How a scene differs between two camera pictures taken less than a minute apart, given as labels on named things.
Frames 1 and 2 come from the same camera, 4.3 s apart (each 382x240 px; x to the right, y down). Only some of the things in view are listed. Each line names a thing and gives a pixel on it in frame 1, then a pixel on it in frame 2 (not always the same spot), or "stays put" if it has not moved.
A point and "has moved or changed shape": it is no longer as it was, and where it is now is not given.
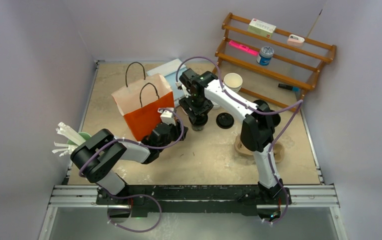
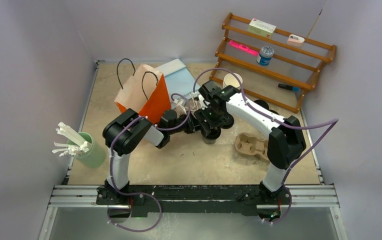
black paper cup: x=198 y=123 has moved or changed shape
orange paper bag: x=140 y=104 has moved or changed shape
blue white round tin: x=266 y=53 stays put
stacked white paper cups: x=233 y=81 stays put
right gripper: x=186 y=105 -> x=201 y=116
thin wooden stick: x=314 y=23 stays put
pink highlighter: x=244 y=47 stays put
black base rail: x=196 y=201 stays put
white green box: x=261 y=28 stays put
